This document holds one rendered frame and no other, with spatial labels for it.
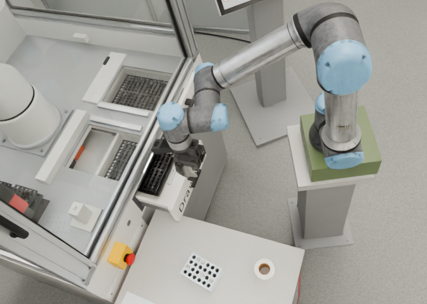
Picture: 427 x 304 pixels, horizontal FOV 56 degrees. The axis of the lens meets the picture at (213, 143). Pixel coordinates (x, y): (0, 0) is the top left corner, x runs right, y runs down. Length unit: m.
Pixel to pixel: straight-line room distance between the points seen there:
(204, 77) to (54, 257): 0.64
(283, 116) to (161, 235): 1.34
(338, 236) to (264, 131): 0.77
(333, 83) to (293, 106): 1.70
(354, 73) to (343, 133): 0.29
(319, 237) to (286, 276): 0.85
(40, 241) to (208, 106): 0.55
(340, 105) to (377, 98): 1.70
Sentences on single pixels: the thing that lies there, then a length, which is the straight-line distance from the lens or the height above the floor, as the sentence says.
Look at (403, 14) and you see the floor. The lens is 3.33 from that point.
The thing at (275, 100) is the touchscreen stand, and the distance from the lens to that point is 2.64.
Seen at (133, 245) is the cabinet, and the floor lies 0.77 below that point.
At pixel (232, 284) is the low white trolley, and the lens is 1.45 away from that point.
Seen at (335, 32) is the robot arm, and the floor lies 1.50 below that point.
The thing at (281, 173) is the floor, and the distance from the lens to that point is 2.44.
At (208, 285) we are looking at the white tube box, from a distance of 1.46.
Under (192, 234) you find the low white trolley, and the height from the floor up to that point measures 0.76.
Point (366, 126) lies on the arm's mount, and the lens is 1.59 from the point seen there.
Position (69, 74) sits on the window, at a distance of 1.09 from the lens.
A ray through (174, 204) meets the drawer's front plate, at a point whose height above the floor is 0.93.
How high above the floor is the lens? 2.17
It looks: 57 degrees down
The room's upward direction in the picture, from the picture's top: 18 degrees counter-clockwise
